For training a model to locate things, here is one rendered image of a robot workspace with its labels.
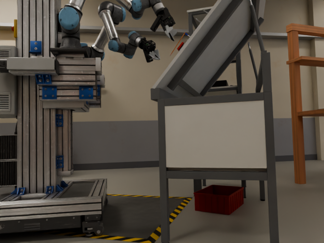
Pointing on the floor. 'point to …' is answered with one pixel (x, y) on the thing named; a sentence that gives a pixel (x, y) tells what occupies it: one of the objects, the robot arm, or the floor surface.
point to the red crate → (219, 199)
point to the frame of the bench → (271, 172)
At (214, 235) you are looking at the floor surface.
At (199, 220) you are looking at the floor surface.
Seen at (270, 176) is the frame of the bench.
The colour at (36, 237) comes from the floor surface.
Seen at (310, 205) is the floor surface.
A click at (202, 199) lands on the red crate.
